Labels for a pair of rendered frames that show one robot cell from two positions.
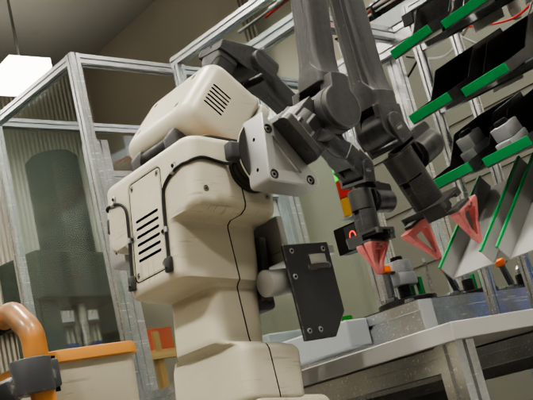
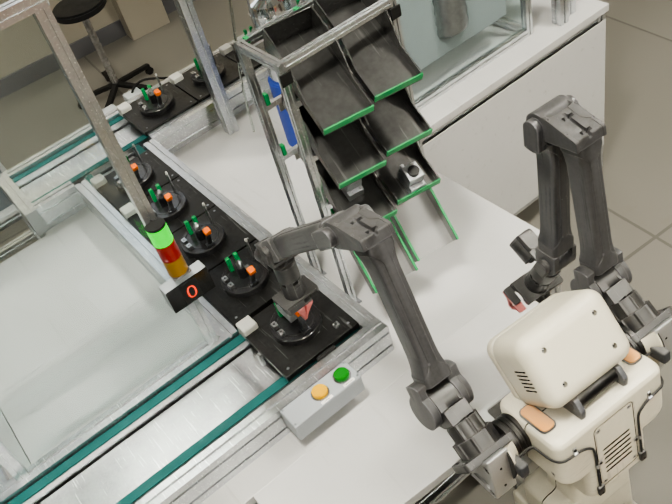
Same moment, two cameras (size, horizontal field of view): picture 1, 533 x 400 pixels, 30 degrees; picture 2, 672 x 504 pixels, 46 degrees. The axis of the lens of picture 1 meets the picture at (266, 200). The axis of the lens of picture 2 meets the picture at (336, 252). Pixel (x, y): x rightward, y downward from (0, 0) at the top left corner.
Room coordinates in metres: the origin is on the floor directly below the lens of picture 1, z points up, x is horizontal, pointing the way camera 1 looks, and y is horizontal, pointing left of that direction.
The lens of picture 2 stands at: (1.71, 1.05, 2.54)
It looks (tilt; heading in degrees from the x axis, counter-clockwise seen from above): 43 degrees down; 289
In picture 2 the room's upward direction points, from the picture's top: 17 degrees counter-clockwise
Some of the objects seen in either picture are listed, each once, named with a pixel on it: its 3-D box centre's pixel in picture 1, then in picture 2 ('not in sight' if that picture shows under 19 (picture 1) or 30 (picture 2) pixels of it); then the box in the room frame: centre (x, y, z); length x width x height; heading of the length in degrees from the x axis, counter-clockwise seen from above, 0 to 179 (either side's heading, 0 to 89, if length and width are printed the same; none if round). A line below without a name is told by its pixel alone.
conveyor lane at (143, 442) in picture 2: not in sight; (207, 401); (2.56, -0.07, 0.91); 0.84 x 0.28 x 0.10; 45
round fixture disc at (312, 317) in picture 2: (408, 304); (295, 323); (2.34, -0.26, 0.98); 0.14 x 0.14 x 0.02
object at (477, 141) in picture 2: not in sight; (458, 132); (1.99, -1.76, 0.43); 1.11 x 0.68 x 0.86; 45
